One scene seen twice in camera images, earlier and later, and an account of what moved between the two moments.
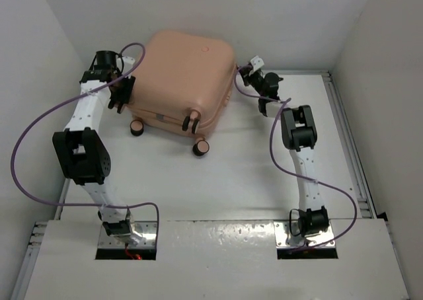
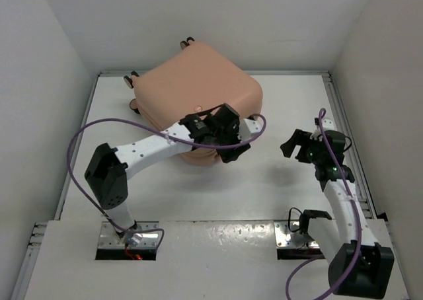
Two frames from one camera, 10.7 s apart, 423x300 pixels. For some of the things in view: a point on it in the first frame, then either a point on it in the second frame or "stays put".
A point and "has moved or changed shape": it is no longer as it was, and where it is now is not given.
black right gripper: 250,75 to 299,138
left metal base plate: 149,229 stays put
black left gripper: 123,98 to 227,154
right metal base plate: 284,237 stays put
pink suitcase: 182,80 has moved or changed shape
